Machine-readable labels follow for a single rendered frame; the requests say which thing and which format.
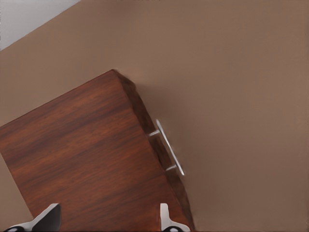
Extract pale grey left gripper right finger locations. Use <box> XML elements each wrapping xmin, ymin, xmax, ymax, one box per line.
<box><xmin>160</xmin><ymin>203</ymin><xmax>191</xmax><ymax>232</ymax></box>

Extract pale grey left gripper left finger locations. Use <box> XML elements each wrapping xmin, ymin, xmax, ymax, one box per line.
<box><xmin>1</xmin><ymin>203</ymin><xmax>61</xmax><ymax>232</ymax></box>

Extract dark wooden drawer cabinet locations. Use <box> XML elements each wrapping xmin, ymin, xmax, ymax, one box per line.
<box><xmin>0</xmin><ymin>69</ymin><xmax>195</xmax><ymax>232</ymax></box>

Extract silver drawer handle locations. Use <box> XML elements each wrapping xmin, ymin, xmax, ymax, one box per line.
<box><xmin>147</xmin><ymin>118</ymin><xmax>185</xmax><ymax>176</ymax></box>

